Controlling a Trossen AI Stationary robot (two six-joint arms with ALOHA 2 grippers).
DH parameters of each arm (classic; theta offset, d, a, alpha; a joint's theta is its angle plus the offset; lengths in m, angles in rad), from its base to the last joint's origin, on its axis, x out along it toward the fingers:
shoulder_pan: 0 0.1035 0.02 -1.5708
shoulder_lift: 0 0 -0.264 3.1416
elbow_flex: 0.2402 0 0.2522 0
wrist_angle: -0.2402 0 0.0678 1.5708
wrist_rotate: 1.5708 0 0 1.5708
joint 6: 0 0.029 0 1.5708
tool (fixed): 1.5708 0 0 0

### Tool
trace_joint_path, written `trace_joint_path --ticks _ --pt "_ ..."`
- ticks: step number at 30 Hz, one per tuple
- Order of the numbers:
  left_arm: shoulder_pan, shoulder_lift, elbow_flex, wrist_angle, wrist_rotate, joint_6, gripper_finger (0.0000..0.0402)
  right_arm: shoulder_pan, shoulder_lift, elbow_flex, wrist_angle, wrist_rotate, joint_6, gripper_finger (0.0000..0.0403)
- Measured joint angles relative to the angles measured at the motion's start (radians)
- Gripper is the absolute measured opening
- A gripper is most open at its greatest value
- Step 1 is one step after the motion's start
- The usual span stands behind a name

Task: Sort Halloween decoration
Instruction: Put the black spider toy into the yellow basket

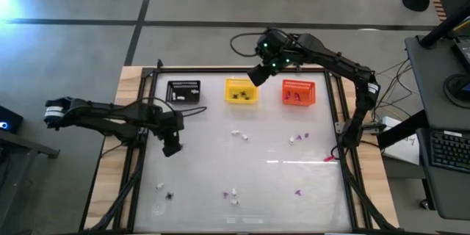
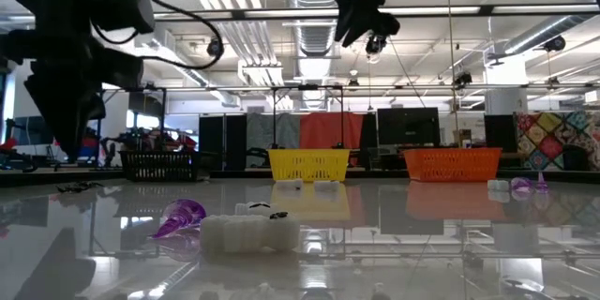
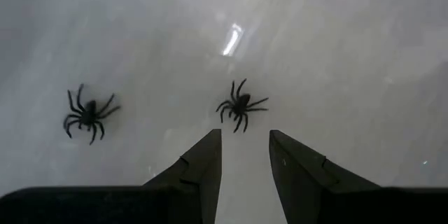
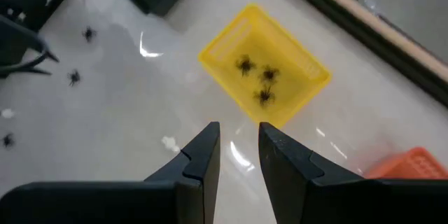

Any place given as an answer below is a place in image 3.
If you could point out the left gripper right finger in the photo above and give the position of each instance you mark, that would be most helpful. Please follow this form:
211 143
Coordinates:
350 206

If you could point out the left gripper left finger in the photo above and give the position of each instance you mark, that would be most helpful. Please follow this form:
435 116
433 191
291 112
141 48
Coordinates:
105 206

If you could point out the black plastic spider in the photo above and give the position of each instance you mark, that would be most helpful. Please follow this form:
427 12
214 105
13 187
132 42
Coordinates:
241 104
88 115

